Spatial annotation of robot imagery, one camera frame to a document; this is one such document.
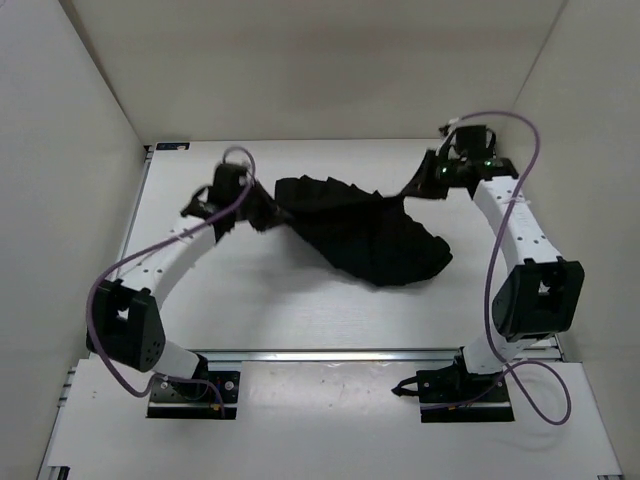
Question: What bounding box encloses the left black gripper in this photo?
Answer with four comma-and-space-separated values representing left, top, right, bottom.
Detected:
235, 177, 296, 230

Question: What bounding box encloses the black pleated skirt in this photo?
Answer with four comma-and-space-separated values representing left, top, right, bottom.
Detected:
275, 175, 453, 287

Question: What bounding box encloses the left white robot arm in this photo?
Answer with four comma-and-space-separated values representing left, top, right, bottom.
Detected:
86, 183, 291, 398

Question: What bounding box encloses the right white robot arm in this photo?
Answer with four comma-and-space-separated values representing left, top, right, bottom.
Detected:
403, 150, 584, 408

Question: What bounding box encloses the left blue label sticker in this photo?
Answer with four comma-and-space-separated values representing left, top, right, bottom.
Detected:
155, 142, 190, 151

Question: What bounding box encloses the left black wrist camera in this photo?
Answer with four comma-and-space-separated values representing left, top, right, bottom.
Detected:
209, 162, 249, 205

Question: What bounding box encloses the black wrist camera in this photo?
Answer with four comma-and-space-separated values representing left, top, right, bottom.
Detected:
209, 162, 249, 205
452, 125, 497, 158

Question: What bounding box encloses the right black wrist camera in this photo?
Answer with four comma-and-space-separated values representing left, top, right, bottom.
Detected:
452, 125, 497, 158

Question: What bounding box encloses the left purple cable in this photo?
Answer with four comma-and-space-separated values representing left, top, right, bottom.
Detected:
85, 145, 258, 416

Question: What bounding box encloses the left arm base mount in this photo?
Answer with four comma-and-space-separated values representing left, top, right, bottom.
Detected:
146, 363, 241, 420

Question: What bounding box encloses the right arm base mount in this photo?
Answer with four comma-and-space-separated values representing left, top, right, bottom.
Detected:
391, 355, 515, 424

